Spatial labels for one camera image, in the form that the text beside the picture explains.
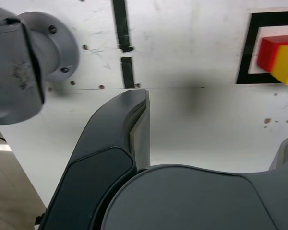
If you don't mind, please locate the yellow cube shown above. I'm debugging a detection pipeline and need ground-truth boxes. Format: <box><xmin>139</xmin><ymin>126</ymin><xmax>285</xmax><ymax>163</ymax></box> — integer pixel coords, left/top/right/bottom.
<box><xmin>270</xmin><ymin>44</ymin><xmax>288</xmax><ymax>87</ymax></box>

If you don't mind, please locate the red cube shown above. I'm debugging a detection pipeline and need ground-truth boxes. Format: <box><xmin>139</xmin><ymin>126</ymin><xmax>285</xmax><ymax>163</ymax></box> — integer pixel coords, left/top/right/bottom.
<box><xmin>256</xmin><ymin>35</ymin><xmax>288</xmax><ymax>72</ymax></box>

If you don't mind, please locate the black tape strip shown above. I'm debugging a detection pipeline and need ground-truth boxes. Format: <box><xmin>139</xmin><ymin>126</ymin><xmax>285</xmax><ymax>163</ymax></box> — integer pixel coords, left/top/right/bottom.
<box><xmin>112</xmin><ymin>0</ymin><xmax>136</xmax><ymax>89</ymax></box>

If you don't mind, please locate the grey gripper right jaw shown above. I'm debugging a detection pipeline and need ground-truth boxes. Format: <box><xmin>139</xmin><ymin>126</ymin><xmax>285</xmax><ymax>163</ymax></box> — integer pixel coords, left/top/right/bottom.
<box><xmin>100</xmin><ymin>128</ymin><xmax>288</xmax><ymax>230</ymax></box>

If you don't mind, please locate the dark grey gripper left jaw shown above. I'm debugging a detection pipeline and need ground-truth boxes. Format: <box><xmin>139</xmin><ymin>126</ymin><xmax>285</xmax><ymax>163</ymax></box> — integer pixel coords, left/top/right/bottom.
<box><xmin>39</xmin><ymin>89</ymin><xmax>151</xmax><ymax>230</ymax></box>

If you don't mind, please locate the black tape square outline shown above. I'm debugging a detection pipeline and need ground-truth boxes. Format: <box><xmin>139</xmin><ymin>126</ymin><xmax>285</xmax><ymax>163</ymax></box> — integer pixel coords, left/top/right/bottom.
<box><xmin>235</xmin><ymin>11</ymin><xmax>288</xmax><ymax>85</ymax></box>

